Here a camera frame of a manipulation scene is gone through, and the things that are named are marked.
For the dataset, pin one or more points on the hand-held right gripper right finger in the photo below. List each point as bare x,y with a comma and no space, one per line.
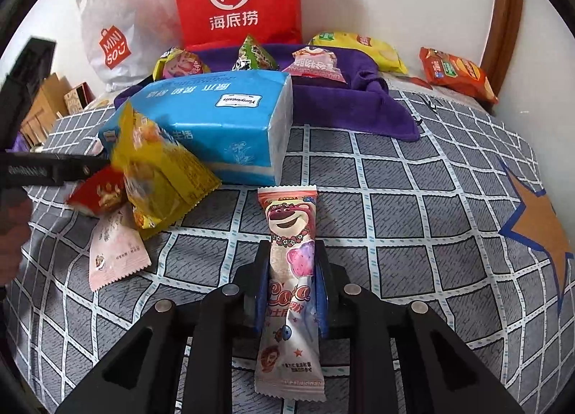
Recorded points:
322,306

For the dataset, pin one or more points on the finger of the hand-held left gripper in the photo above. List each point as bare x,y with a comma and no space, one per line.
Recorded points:
67,169

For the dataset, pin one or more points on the large yellow snack packet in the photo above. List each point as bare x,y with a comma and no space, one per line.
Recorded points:
166,180

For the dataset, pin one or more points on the white plastic shopping bag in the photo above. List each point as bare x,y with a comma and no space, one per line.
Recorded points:
121,14

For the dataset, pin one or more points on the long pink lollipop packet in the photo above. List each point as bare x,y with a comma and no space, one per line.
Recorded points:
289,225

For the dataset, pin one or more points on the blue tissue pack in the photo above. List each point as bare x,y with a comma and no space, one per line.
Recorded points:
224,126

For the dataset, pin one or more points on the green triangular snack packet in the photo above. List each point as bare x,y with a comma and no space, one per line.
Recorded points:
254,54

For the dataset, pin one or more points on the brown wooden door frame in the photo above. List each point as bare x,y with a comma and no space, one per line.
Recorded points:
505,14

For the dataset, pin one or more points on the pink triangular snack packet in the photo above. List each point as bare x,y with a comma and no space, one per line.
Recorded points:
314,66

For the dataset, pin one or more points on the pale pink packet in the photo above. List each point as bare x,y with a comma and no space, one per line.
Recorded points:
117,252

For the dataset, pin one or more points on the red snack packet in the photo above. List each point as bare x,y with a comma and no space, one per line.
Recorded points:
101,191

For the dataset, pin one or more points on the pink packet with blue logo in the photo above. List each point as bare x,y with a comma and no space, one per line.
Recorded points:
186,66

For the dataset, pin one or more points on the orange chips bag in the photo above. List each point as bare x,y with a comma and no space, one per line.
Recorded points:
458,75

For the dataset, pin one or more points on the purple fabric storage bin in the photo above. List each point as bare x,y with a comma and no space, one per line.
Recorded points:
373,104

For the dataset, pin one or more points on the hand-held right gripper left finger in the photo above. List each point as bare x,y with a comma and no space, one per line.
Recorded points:
262,315

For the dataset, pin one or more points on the yellow chips bag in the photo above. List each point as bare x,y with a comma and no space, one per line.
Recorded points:
368,50

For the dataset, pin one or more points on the small brown patterned box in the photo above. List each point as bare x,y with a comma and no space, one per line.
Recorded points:
76,99

